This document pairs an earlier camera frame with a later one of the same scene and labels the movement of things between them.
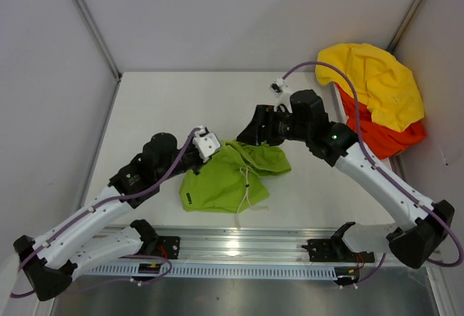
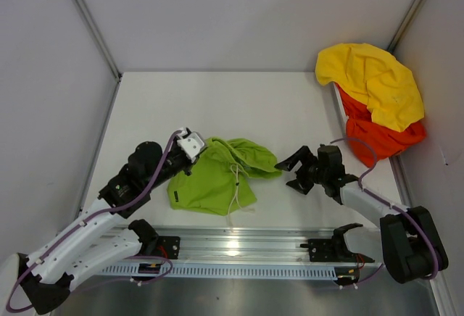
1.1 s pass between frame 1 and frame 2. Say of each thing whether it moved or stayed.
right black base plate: stayed
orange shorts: stayed
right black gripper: moved
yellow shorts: stayed
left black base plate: stayed
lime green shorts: moved
